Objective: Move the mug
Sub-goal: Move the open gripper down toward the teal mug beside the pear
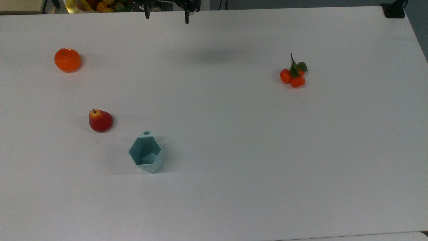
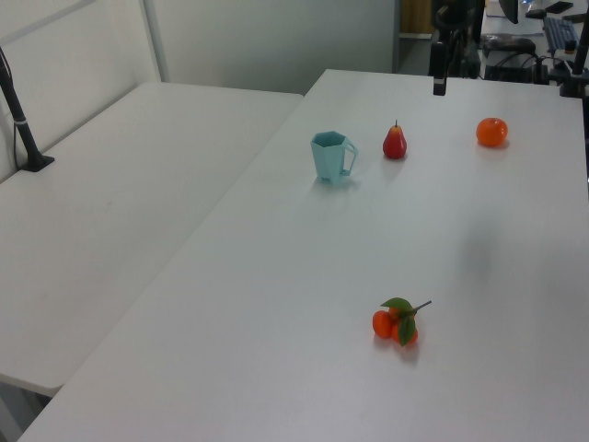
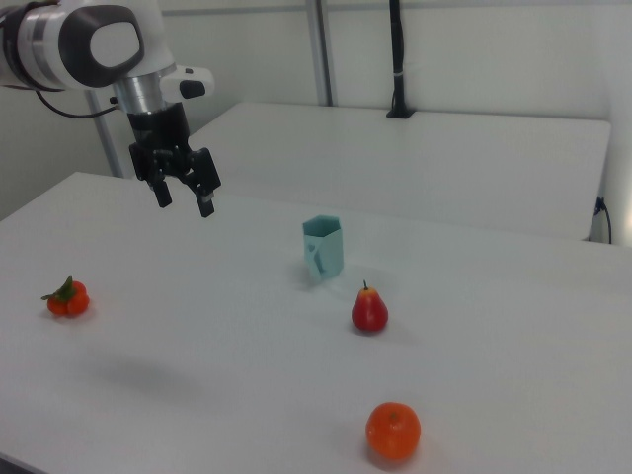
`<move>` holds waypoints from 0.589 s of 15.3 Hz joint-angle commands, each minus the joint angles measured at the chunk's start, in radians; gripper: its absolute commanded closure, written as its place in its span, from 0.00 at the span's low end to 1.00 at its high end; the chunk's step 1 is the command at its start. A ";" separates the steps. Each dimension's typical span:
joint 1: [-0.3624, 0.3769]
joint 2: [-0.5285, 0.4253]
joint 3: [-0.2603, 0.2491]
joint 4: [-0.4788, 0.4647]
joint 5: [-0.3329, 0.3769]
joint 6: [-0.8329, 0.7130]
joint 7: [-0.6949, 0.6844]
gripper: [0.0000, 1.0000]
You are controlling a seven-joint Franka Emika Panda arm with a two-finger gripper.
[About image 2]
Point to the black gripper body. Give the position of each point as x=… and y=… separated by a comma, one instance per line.
x=438, y=60

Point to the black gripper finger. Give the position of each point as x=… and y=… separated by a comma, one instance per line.
x=436, y=87
x=443, y=87

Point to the teal faceted mug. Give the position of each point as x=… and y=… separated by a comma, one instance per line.
x=327, y=161

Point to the brown wooden panel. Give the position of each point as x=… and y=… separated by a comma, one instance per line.
x=414, y=16

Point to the single orange fruit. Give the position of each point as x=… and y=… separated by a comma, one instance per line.
x=491, y=132

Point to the red pear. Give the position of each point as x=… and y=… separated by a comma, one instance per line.
x=394, y=145

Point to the dark grey rounded device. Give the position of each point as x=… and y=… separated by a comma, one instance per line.
x=508, y=44

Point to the black monitor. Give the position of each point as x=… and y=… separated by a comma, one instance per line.
x=508, y=10

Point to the black computer keyboard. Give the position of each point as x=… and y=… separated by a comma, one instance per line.
x=559, y=32

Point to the black clamp stand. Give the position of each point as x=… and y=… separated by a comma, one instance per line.
x=573, y=85

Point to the tangerine cluster with leaves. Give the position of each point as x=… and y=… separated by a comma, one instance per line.
x=382, y=323

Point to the black pole with white band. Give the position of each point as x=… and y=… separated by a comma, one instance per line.
x=40, y=162

